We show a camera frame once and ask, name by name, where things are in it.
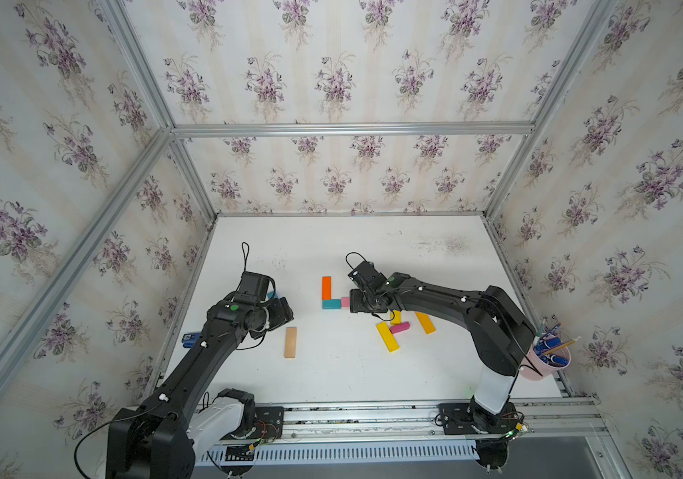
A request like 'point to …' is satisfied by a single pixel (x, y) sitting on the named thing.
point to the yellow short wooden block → (397, 319)
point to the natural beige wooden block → (291, 342)
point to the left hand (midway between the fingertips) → (286, 318)
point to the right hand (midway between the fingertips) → (362, 305)
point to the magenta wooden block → (399, 328)
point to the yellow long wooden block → (387, 336)
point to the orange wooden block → (327, 287)
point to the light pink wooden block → (344, 302)
